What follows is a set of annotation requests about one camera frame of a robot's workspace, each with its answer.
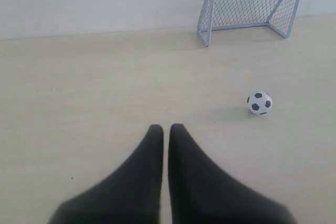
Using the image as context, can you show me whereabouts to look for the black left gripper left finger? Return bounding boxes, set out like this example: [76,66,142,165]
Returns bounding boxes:
[49,124,164,223]

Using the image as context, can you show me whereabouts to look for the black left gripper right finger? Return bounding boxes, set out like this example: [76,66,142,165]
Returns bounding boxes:
[168,124,296,223]

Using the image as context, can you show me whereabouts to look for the black and white soccer ball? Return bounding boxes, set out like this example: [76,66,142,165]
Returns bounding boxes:
[247,92,272,115]

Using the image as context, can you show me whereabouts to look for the small light blue goal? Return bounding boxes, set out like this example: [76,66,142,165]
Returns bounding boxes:
[197,0,300,47]

